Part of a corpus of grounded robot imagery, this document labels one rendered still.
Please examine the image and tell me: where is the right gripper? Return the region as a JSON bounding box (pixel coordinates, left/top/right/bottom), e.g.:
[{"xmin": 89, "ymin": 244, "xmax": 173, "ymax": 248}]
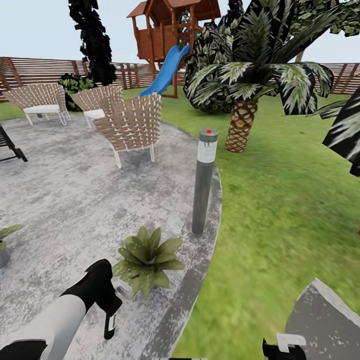
[{"xmin": 262, "ymin": 338, "xmax": 307, "ymax": 360}]

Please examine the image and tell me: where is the insectifuge atomizer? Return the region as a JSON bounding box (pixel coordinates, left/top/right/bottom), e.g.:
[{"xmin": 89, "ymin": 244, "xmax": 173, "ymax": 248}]
[{"xmin": 104, "ymin": 312, "xmax": 117, "ymax": 340}]

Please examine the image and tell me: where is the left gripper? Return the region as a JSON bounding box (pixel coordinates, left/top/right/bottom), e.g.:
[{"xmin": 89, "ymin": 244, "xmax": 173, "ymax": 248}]
[{"xmin": 96, "ymin": 287, "xmax": 123, "ymax": 317}]

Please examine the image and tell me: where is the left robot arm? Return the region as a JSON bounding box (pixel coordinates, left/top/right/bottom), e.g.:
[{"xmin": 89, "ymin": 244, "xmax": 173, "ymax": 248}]
[{"xmin": 0, "ymin": 260, "xmax": 134, "ymax": 360}]

